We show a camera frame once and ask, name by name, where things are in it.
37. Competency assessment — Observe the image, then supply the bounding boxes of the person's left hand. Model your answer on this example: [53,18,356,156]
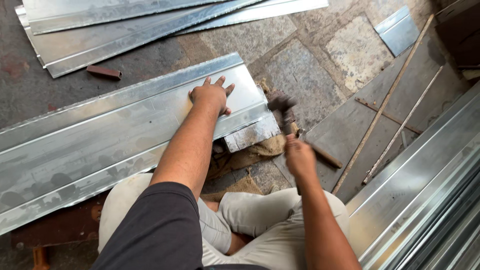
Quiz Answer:
[188,76,236,115]

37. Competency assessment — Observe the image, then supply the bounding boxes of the person's right hand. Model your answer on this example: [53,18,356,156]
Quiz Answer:
[284,134,318,179]

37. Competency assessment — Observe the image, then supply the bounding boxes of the dark iron hammer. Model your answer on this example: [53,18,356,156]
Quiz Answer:
[267,94,301,142]

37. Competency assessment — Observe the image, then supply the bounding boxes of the long galvanised metal sheet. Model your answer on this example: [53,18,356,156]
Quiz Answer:
[0,52,281,236]

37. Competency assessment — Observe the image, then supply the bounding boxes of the brown burlap sack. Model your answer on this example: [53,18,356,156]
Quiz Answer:
[200,78,301,203]

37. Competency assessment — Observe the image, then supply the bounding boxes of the flat grey metal sheet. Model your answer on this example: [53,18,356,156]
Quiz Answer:
[273,35,472,204]

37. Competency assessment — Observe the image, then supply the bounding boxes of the beige trousers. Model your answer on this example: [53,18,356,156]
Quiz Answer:
[97,172,351,270]

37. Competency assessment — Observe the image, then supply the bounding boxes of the long wooden stick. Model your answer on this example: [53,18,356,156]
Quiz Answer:
[331,14,435,196]

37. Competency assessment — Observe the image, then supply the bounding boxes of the thin rusty metal rod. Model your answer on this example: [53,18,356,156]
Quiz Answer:
[355,97,424,135]

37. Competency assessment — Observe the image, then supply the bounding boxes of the thin grey metal rod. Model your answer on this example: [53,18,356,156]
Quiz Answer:
[362,65,444,185]

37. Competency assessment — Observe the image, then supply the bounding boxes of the stack of folded metal sheets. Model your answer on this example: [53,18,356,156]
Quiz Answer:
[345,80,480,270]

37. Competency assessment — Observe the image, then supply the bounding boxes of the small galvanised sheet offcut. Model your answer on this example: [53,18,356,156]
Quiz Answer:
[374,5,421,58]

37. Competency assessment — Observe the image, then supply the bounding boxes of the dark grey shirt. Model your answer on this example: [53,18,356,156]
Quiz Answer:
[90,181,271,270]

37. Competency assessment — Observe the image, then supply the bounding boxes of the small rusty metal piece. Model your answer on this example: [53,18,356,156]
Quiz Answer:
[86,65,123,81]

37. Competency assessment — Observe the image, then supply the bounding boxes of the rusty metal stand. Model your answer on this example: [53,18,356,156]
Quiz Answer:
[10,190,110,270]

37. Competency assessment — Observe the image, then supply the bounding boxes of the wooden handled tool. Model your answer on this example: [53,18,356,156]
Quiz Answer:
[297,128,343,169]

